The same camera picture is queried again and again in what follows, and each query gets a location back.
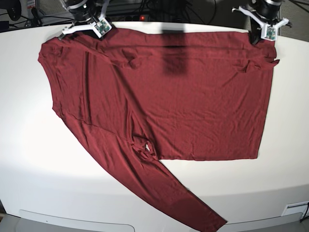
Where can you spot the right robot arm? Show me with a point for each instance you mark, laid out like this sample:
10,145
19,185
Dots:
88,15

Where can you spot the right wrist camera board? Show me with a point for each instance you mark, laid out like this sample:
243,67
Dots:
102,27

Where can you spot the black power strip red switch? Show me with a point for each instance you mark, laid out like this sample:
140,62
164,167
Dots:
128,18

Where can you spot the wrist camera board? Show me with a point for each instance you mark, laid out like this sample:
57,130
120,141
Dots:
271,33
102,27

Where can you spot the dark red long-sleeve T-shirt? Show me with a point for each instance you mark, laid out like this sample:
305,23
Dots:
134,99

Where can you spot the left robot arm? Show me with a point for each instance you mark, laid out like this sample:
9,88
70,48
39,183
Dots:
264,20

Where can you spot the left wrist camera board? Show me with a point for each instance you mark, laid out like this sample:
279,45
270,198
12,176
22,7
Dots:
271,33

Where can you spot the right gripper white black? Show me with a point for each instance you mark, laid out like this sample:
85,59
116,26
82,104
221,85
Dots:
86,13

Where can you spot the white label plate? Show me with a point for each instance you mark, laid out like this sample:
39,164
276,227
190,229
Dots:
295,208

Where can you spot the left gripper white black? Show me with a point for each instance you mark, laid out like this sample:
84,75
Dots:
264,20

